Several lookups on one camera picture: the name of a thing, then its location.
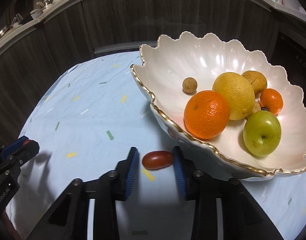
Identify orange mandarin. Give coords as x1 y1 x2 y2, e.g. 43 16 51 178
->
184 90 230 141
259 88 283 115

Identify green apple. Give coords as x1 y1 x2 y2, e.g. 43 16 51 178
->
243 111 282 158

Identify brown longan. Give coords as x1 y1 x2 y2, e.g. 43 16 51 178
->
182 77 197 94
247 101 261 118

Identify large yellow citrus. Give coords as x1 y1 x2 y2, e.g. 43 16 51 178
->
212 72 255 120

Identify dark blueberry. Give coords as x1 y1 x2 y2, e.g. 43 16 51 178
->
261 107 270 112

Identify light blue patterned tablecloth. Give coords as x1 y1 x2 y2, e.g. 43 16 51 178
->
5 51 306 240

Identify white scalloped ceramic bowl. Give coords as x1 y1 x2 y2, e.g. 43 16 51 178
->
130 31 306 181

